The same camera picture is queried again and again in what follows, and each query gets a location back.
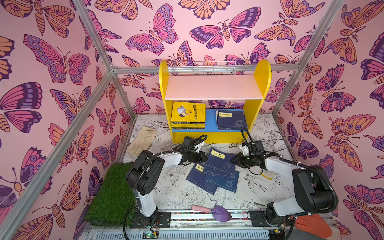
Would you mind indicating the green circuit board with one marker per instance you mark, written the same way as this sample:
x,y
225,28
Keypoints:
x,y
148,235

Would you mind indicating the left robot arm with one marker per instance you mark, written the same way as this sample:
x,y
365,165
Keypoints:
x,y
144,176

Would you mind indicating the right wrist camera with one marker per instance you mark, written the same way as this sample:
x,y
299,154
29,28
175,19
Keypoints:
x,y
245,149

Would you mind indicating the orange rubber glove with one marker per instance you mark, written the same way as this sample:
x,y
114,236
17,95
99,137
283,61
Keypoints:
x,y
315,225

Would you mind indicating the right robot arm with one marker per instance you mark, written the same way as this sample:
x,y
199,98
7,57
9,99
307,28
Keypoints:
x,y
313,191

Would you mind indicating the yellow cartoon book bottom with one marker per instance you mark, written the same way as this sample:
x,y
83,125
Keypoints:
x,y
185,113

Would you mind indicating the green artificial grass mat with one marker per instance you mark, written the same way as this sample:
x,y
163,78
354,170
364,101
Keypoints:
x,y
113,200

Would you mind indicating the white slotted cable duct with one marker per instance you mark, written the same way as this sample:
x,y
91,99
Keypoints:
x,y
205,235

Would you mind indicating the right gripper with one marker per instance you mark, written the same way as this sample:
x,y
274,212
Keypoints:
x,y
242,160

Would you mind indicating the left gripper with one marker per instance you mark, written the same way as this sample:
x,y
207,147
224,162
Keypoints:
x,y
200,158

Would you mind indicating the purple pink trowel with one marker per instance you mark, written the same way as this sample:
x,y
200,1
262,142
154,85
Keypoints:
x,y
219,213

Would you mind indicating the white wire basket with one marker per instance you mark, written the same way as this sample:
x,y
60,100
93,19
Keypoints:
x,y
207,68

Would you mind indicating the aluminium mounting rail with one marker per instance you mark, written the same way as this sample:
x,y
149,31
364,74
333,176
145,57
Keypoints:
x,y
178,219

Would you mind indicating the navy blue book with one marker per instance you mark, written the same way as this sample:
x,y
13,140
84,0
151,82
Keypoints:
x,y
219,164
229,184
230,120
197,177

